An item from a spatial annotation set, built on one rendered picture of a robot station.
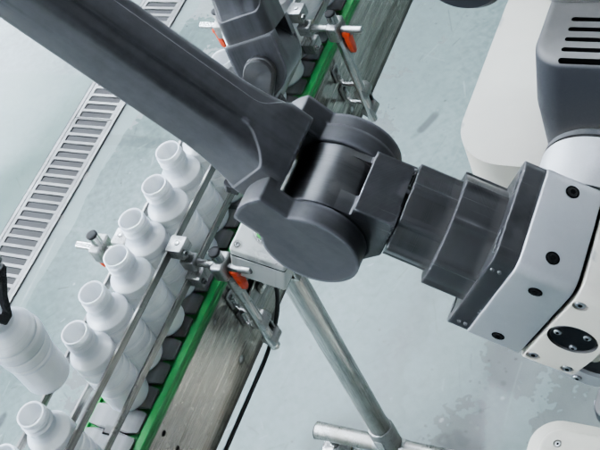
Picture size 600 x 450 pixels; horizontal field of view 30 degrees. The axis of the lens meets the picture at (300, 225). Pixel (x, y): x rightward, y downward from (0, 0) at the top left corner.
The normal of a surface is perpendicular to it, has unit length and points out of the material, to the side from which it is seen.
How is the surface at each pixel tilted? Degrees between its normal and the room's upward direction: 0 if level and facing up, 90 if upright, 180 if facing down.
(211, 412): 90
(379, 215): 30
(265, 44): 67
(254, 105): 52
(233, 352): 90
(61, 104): 0
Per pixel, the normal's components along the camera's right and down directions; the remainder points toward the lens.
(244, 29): -0.19, 0.49
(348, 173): 0.32, -0.42
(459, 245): -0.14, 0.24
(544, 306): -0.36, 0.80
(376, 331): -0.32, -0.59
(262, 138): 0.50, -0.31
